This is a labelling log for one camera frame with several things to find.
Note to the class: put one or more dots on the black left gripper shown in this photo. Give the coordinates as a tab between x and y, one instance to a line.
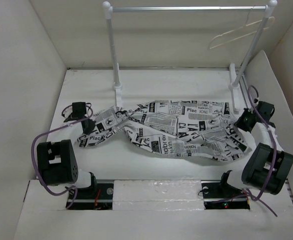
91	126

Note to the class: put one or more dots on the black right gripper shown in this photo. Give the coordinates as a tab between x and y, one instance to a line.
238	122

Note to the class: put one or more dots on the newspaper print trousers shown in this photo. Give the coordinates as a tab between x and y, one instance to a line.
173	128

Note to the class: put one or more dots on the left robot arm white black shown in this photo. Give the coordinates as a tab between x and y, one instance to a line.
55	159

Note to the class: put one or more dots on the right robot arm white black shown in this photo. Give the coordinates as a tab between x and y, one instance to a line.
269	165

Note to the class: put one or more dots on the white clothes rack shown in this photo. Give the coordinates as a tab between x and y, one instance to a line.
159	36

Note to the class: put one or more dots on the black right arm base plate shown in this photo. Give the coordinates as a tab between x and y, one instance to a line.
222	196

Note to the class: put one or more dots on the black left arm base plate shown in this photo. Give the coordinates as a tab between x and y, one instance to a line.
98	197

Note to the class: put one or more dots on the beige wire clothes hanger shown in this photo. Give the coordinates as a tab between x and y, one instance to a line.
249	28

